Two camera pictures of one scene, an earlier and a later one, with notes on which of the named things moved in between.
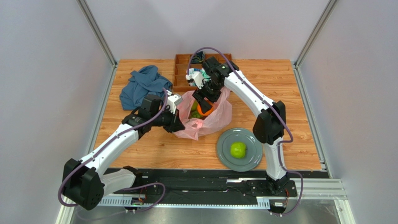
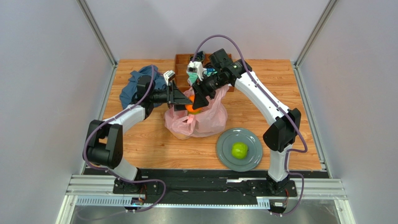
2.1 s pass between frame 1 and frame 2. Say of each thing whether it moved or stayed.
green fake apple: stayed
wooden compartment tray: stayed
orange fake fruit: moved
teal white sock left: stayed
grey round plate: stayed
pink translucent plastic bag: moved
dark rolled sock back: stayed
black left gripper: moved
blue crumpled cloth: stayed
